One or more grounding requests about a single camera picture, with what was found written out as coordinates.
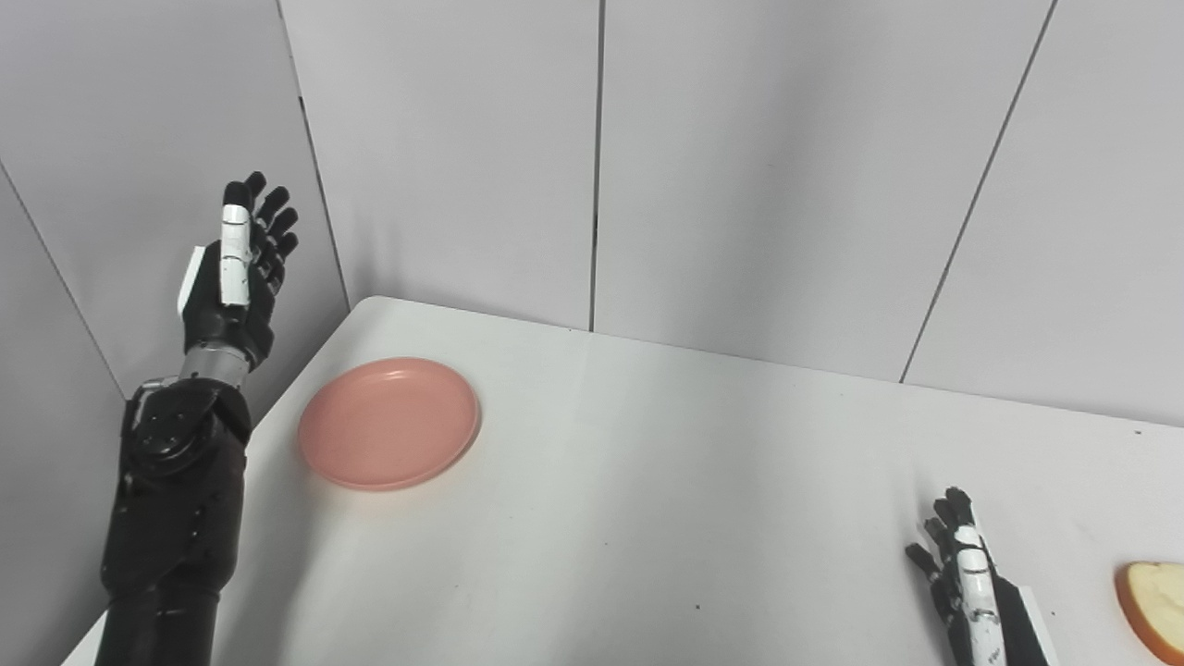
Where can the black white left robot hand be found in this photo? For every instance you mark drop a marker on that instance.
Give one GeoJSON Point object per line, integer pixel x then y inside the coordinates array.
{"type": "Point", "coordinates": [222, 319]}

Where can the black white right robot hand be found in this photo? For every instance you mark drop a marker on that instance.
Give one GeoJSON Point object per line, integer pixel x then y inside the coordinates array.
{"type": "Point", "coordinates": [1013, 629]}

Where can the slice of white bread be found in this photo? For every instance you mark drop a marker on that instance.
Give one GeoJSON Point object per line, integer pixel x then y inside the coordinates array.
{"type": "Point", "coordinates": [1161, 601]}

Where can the pink round plate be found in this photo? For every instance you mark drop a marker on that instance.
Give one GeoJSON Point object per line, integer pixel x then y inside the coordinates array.
{"type": "Point", "coordinates": [388, 424]}

